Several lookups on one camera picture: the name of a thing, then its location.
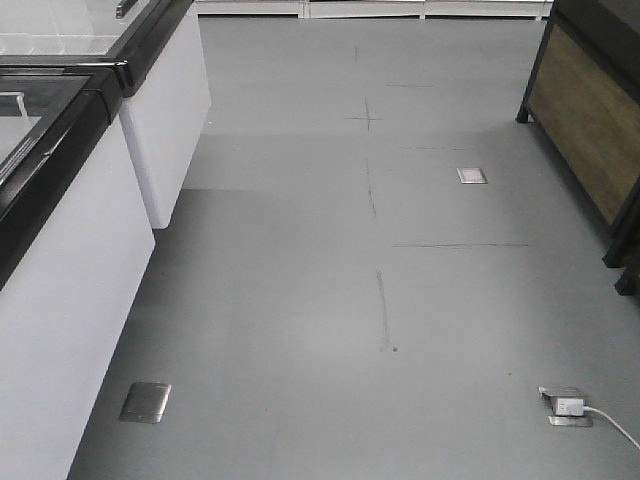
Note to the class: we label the far steel floor socket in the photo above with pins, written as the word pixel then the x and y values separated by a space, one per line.
pixel 471 176

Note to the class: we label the far white chest freezer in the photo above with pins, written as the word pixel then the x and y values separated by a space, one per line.
pixel 154 48

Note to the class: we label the white chest freezer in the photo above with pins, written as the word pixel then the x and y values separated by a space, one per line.
pixel 75 243
pixel 154 48

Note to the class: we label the closed steel floor socket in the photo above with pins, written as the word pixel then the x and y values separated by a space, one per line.
pixel 145 402

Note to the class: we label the near white chest freezer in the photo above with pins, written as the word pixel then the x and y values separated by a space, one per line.
pixel 75 243

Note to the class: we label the white store shelf unit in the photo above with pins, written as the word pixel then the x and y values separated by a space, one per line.
pixel 305 9

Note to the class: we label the wooden black-framed produce stand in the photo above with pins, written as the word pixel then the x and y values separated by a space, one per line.
pixel 583 93

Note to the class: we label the open floor socket with plug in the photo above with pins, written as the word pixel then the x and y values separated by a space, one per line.
pixel 567 406

